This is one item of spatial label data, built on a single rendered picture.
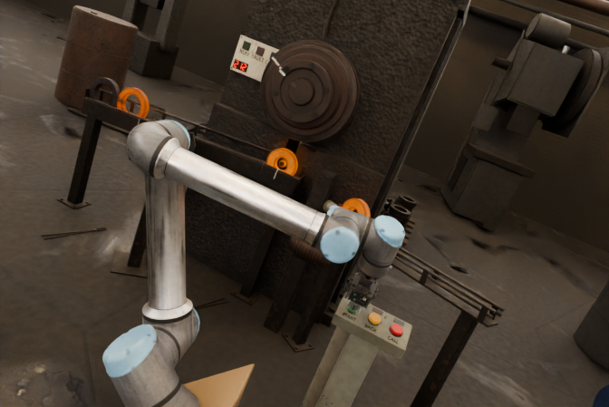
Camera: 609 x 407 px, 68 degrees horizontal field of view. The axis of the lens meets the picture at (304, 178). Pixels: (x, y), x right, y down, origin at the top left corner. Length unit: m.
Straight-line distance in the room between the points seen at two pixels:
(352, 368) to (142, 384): 0.65
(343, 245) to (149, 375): 0.62
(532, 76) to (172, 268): 5.33
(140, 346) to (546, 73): 5.58
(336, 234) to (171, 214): 0.51
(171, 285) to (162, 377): 0.25
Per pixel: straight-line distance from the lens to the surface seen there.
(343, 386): 1.65
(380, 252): 1.27
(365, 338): 1.53
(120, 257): 2.53
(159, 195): 1.35
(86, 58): 4.74
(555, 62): 6.25
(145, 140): 1.20
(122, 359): 1.35
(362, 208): 1.99
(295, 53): 2.17
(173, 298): 1.45
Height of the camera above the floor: 1.32
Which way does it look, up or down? 16 degrees down
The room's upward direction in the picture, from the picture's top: 21 degrees clockwise
